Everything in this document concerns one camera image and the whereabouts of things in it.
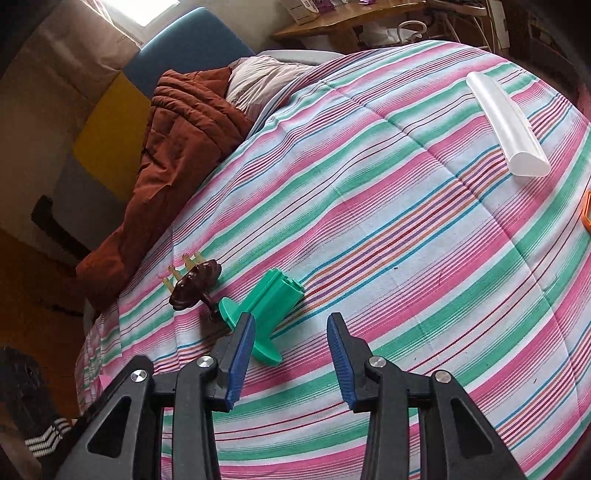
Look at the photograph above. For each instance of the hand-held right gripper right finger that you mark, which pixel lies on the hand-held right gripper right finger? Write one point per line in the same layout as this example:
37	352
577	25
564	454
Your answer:
341	364

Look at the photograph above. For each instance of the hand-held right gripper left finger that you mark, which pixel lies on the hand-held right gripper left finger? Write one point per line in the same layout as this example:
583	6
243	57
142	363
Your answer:
238	360

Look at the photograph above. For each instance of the green plastic flanged part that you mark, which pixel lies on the green plastic flanged part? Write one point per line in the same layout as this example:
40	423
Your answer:
272	295

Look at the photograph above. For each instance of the striped blanket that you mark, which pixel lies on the striped blanket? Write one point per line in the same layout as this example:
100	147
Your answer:
392	254

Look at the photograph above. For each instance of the pink sheet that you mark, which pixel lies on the pink sheet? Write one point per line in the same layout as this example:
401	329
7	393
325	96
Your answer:
104	381

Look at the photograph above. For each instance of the dark striped clothing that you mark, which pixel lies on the dark striped clothing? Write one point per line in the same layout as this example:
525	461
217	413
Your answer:
27	392

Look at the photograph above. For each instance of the brown quilt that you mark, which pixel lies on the brown quilt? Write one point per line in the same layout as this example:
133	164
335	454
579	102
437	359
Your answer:
175	138

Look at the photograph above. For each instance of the pale pillow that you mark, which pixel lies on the pale pillow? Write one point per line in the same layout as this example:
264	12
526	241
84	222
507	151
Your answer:
268	83

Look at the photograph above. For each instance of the orange hair clip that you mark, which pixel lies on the orange hair clip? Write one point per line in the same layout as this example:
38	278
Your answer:
587	217

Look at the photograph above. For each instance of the translucent white tube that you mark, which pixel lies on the translucent white tube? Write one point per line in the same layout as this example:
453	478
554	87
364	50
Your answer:
503	124

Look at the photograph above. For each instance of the colour block headboard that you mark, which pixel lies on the colour block headboard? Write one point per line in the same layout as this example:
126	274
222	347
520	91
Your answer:
184	46

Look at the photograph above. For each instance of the wooden desk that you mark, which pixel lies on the wooden desk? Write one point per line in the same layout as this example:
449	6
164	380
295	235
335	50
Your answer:
351	18

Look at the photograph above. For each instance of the white box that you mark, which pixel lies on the white box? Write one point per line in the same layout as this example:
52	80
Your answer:
298	11

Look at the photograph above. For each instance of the purple box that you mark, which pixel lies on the purple box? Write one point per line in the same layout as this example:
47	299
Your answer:
321	4

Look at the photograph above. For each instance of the window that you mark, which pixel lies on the window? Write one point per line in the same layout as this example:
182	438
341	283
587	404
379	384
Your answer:
138	9

